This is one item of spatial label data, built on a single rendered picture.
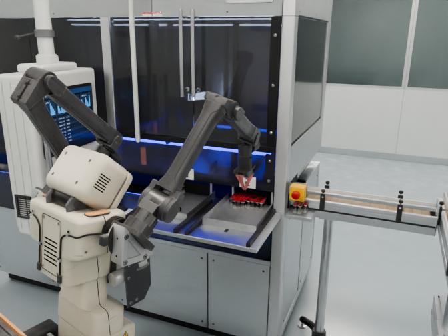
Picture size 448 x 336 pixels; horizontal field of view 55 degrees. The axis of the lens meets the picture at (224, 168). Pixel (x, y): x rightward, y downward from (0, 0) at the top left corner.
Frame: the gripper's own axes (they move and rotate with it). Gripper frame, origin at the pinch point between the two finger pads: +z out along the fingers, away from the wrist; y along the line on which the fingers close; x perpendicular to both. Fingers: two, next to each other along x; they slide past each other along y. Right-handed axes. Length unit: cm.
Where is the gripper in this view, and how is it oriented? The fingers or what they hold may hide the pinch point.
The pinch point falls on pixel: (244, 187)
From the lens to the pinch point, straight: 184.7
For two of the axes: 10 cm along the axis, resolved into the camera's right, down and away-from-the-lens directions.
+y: 3.8, -2.9, 8.8
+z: 0.1, 9.5, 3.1
